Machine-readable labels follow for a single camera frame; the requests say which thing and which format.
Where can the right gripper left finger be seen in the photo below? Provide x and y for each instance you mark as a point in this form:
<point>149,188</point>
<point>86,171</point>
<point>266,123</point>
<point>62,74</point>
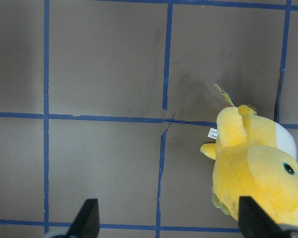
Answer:
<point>86,224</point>

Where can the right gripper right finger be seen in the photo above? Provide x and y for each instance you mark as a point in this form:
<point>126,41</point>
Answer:
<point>254,222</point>

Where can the yellow plush dinosaur toy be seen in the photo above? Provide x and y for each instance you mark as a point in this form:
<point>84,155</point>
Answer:
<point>254,156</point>

